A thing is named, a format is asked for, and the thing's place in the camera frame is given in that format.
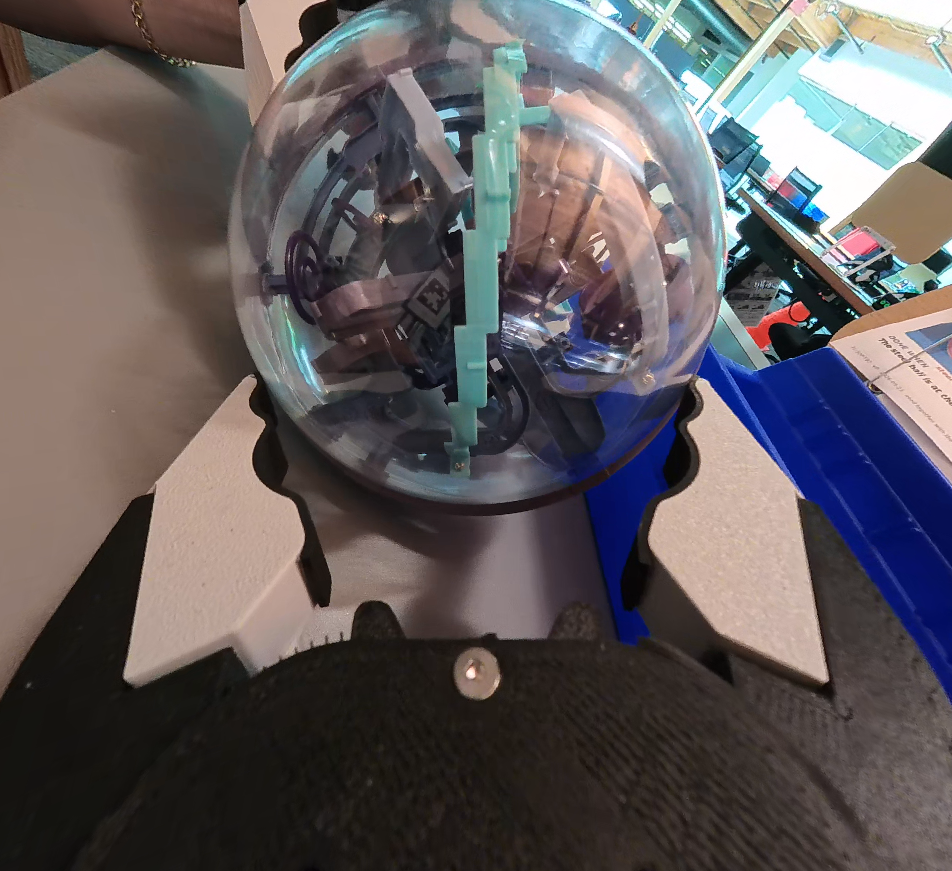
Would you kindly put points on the orange traffic cone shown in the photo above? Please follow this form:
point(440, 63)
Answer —
point(777, 317)

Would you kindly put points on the blue plastic bin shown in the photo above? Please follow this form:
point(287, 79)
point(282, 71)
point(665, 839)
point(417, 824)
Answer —
point(840, 454)

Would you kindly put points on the printed instruction sheet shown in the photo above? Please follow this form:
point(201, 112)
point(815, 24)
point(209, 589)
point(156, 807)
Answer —
point(918, 372)

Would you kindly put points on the instruction sheet on cardboard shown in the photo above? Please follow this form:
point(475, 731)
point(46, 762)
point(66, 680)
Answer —
point(892, 313)

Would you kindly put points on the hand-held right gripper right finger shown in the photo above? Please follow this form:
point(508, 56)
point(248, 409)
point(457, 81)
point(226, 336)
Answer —
point(732, 566)

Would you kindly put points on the clear plastic maze ball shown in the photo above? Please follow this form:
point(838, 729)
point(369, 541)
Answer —
point(476, 246)

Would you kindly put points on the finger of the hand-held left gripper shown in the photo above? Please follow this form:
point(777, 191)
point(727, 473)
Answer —
point(275, 23)

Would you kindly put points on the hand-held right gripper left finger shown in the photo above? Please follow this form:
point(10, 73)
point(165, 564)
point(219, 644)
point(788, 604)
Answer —
point(216, 566)

